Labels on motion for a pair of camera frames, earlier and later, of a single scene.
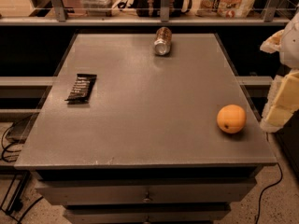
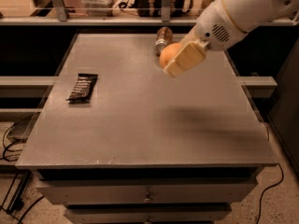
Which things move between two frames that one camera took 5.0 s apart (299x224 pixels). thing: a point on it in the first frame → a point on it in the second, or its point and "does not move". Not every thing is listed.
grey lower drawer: (146, 213) does not move
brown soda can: (163, 41) does not move
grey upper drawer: (163, 191) does not move
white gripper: (290, 47) → (217, 28)
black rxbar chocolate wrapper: (81, 89) does not move
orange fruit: (231, 119) → (168, 52)
